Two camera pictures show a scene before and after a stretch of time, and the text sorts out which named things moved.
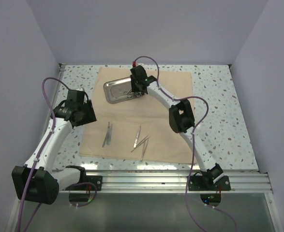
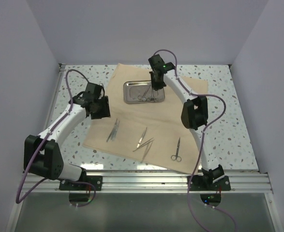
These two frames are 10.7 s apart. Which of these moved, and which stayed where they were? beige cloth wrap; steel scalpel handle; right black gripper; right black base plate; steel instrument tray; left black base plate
Moved: steel instrument tray; steel scalpel handle; right black gripper; beige cloth wrap
Stayed: right black base plate; left black base plate
